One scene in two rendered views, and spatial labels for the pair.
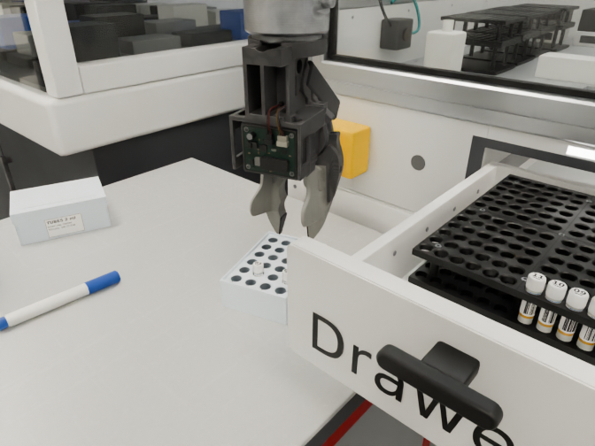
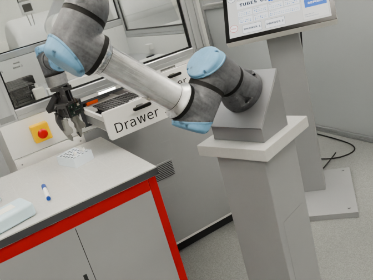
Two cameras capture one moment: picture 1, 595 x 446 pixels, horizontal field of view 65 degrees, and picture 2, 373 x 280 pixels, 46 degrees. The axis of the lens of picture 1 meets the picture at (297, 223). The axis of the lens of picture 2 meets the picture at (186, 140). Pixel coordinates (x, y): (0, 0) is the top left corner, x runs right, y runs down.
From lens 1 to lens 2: 1.46 m
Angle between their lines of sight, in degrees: 61
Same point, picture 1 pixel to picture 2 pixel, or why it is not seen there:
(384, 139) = (51, 121)
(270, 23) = (63, 81)
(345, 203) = (48, 153)
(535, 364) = not seen: hidden behind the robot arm
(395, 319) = (128, 109)
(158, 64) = not seen: outside the picture
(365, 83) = (35, 109)
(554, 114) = (91, 87)
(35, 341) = (61, 193)
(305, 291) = (110, 121)
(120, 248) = (22, 193)
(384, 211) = (63, 144)
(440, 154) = not seen: hidden behind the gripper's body
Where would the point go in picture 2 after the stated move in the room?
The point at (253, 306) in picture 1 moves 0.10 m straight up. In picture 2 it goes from (84, 159) to (75, 135)
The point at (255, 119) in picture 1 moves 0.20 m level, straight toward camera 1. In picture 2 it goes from (70, 102) to (120, 91)
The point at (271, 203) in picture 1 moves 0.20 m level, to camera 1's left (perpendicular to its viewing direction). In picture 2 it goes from (68, 132) to (37, 155)
